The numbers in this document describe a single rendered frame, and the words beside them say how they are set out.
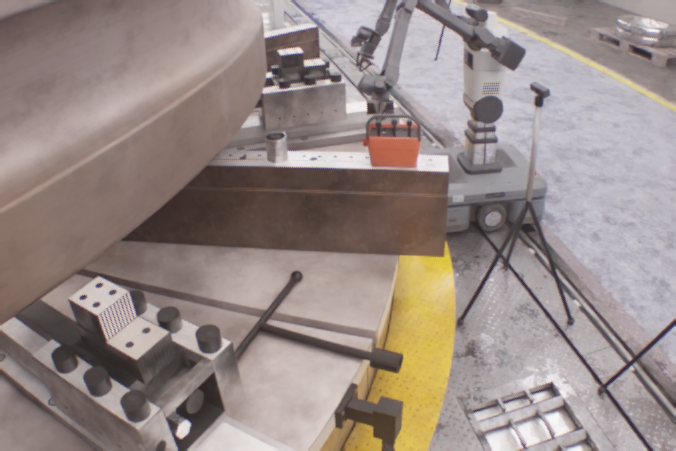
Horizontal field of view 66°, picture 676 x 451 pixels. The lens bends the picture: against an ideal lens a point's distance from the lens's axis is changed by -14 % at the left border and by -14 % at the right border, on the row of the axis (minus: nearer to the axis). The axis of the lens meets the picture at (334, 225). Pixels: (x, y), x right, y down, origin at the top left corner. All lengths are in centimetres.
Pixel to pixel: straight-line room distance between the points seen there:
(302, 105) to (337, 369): 165
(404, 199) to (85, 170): 123
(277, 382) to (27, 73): 116
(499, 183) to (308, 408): 171
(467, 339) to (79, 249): 158
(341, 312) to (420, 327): 51
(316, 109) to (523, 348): 163
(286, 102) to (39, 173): 190
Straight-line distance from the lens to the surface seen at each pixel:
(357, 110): 337
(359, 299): 216
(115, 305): 144
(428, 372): 232
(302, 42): 444
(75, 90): 163
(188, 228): 252
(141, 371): 141
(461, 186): 300
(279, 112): 314
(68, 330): 181
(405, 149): 215
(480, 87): 294
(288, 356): 195
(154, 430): 138
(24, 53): 152
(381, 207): 226
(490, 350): 243
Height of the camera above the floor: 167
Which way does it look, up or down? 32 degrees down
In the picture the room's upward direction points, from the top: 3 degrees counter-clockwise
